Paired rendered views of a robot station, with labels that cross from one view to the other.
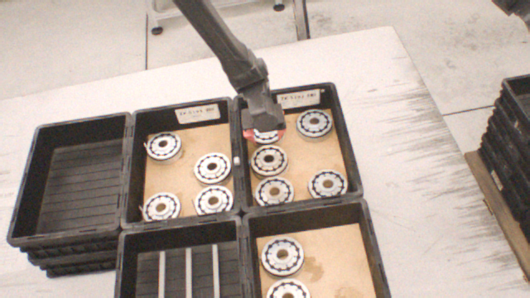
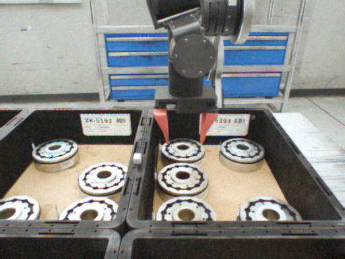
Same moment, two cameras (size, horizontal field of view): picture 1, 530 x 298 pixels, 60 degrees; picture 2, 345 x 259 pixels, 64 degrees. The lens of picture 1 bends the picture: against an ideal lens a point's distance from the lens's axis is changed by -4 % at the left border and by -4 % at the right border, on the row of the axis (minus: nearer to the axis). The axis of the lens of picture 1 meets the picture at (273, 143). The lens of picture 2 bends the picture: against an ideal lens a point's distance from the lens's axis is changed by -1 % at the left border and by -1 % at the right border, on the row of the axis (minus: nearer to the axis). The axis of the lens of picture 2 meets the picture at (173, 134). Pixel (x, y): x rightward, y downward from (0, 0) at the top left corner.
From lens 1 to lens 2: 0.80 m
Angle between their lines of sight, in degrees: 23
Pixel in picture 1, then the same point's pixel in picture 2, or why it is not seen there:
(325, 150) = (256, 181)
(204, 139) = (106, 154)
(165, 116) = (68, 121)
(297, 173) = (220, 202)
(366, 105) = not seen: hidden behind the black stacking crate
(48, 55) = not seen: hidden behind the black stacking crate
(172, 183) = (46, 192)
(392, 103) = (315, 163)
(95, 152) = not seen: outside the picture
